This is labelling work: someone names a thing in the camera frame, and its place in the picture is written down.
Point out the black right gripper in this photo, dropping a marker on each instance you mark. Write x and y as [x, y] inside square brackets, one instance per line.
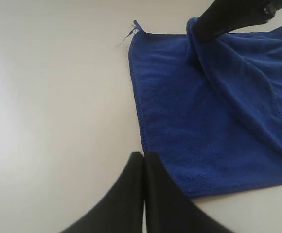
[224, 16]

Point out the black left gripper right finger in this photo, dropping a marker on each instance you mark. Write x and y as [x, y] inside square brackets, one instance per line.
[167, 208]

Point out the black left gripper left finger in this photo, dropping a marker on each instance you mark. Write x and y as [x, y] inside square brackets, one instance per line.
[121, 209]

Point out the blue microfibre towel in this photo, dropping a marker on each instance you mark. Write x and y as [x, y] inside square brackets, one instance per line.
[212, 111]

